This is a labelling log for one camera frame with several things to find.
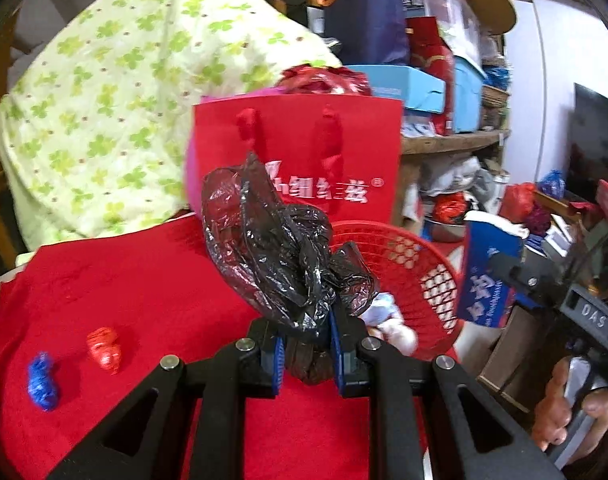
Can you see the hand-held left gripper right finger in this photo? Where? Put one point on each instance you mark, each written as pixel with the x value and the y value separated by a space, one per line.
pixel 338 355

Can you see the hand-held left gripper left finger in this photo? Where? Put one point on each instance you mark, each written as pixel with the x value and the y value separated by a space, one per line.
pixel 279 365

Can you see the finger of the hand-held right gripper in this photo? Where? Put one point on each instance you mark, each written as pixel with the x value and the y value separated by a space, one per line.
pixel 526 280

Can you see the blue and white carton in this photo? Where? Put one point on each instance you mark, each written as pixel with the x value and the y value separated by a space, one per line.
pixel 489 270

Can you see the red mesh basket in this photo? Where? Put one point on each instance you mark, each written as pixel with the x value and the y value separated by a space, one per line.
pixel 424 270

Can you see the black plastic bag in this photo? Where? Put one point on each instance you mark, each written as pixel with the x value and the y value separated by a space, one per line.
pixel 274 240

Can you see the person's right hand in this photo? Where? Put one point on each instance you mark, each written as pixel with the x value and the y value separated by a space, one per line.
pixel 551 410

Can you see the crumpled white tissue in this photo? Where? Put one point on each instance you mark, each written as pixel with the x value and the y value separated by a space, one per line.
pixel 399 337

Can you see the white and blue tissue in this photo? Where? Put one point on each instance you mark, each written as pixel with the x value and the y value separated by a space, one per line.
pixel 381 307

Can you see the brown cardboard box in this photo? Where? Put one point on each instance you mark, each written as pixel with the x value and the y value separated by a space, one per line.
pixel 514 360

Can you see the metal basin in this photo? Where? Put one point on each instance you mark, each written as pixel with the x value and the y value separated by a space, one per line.
pixel 446 230

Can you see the blue plastic bag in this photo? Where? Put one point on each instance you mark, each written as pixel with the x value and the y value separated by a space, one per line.
pixel 553 184

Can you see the red blanket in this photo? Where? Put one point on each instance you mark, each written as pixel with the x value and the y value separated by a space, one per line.
pixel 133 300

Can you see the wooden shelf board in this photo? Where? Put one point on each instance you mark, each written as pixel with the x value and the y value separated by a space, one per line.
pixel 449 141

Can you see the black television screen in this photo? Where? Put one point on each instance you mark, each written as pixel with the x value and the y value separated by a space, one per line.
pixel 596 135

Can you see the crumpled red plastic bag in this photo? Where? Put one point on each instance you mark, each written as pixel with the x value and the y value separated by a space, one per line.
pixel 103 350

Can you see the red paper shopping bag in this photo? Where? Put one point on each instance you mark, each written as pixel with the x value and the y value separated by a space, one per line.
pixel 334 160

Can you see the light blue cardboard box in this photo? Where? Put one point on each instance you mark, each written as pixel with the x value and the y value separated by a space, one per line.
pixel 404 87

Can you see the red gift box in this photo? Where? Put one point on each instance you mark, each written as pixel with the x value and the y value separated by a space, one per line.
pixel 434 70

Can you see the blue foil wrapper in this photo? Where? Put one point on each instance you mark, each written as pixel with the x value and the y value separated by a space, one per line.
pixel 43 382

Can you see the red foil bag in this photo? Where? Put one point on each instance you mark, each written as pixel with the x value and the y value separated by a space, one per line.
pixel 324 80

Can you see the clear plastic storage box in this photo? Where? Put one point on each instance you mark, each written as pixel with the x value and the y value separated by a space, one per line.
pixel 449 15

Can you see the green clover quilt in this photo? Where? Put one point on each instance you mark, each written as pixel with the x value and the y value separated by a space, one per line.
pixel 113 85

